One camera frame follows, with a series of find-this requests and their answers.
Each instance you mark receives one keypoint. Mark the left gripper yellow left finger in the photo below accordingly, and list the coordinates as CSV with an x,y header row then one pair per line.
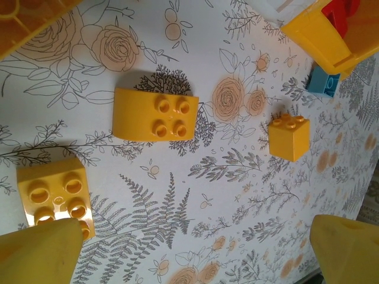
x,y
35,254

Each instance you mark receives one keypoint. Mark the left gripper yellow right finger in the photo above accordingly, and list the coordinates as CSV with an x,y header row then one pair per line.
x,y
349,254

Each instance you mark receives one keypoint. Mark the yellow tall four-stud lego brick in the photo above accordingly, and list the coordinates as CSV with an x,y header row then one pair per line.
x,y
284,142

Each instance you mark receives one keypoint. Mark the yellow curved four-stud lego brick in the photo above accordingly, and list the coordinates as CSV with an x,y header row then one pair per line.
x,y
133,115

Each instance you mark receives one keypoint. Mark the blue eight-stud lego brick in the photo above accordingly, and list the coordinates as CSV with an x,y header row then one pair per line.
x,y
316,80

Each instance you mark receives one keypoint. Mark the yellow tray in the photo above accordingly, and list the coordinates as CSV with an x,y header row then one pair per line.
x,y
29,20

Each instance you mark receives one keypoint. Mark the red lego brick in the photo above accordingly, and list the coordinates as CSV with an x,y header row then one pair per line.
x,y
337,12

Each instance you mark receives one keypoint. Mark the yellow six-stud lego brick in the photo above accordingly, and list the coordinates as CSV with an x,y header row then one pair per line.
x,y
29,177

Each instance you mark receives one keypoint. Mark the floral patterned tablecloth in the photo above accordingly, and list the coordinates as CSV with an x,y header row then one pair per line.
x,y
207,192

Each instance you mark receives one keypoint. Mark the yellow plastic bin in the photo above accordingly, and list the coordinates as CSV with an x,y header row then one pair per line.
x,y
319,38

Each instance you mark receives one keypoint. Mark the white plastic bin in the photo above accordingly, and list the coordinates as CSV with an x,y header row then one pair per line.
x,y
281,10

